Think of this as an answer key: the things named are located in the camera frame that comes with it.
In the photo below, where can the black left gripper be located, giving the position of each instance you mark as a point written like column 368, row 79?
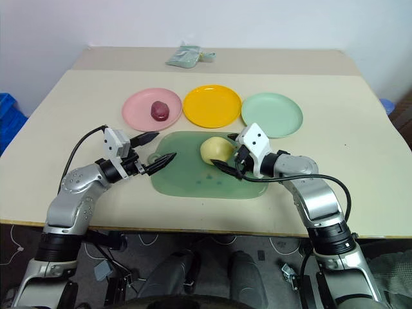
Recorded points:
column 131, row 162

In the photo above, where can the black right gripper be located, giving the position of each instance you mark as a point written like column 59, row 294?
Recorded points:
column 243, row 159

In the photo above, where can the pale yellow potato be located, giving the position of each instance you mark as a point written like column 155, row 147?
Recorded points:
column 215, row 148

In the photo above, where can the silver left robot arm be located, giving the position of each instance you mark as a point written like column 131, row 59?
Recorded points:
column 77, row 180

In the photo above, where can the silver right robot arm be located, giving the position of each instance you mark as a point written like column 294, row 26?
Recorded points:
column 310, row 193

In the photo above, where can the pink plate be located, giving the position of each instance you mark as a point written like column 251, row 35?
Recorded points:
column 138, row 111

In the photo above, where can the yellow plate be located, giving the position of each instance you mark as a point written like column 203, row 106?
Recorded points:
column 212, row 106

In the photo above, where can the pale green plate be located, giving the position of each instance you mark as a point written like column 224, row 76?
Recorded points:
column 273, row 112

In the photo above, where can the purple sweet potato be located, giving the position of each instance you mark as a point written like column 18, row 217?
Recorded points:
column 160, row 111

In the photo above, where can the green cutting board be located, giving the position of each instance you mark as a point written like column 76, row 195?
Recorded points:
column 193, row 180

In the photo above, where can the pale green pouch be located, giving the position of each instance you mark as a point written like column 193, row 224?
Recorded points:
column 183, row 58

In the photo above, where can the dark grey rounded shape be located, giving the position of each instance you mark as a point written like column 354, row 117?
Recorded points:
column 167, row 280
column 246, row 277

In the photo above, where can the small grey box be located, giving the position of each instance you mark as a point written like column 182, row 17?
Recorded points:
column 103, row 271

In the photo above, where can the grey caster wheel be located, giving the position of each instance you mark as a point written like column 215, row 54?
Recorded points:
column 289, row 277

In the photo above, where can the blue plastic crate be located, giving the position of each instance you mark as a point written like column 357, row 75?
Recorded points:
column 9, row 116

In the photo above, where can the pale blue round container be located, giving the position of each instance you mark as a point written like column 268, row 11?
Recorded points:
column 389, row 104

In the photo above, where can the dark brown furniture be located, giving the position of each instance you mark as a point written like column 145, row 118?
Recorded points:
column 402, row 138

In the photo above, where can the grey green cloth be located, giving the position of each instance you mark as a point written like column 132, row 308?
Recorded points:
column 392, row 273

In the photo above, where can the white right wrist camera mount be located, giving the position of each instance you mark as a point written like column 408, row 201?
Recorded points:
column 256, row 138

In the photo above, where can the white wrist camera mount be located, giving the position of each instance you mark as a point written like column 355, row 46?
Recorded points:
column 256, row 138
column 112, row 141

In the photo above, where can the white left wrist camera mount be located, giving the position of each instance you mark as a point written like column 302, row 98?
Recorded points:
column 112, row 141

